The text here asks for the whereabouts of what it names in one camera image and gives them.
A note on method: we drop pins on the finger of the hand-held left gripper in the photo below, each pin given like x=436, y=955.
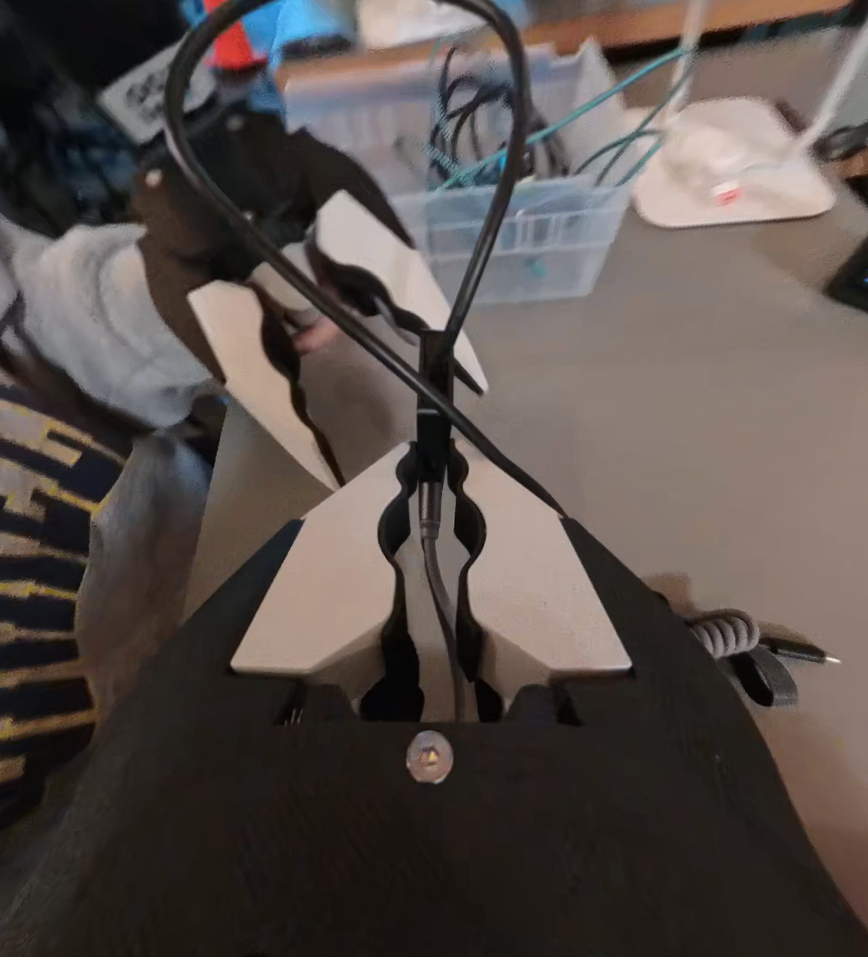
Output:
x=254, y=359
x=396, y=276

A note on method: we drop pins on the person's left hand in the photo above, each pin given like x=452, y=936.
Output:
x=314, y=336

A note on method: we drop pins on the white stand with flat base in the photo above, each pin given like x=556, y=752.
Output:
x=733, y=149

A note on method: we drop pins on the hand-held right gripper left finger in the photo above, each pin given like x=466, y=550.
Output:
x=307, y=598

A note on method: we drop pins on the clear plastic storage bin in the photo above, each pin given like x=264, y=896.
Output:
x=509, y=232

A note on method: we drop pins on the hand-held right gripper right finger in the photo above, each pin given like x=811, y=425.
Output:
x=553, y=598

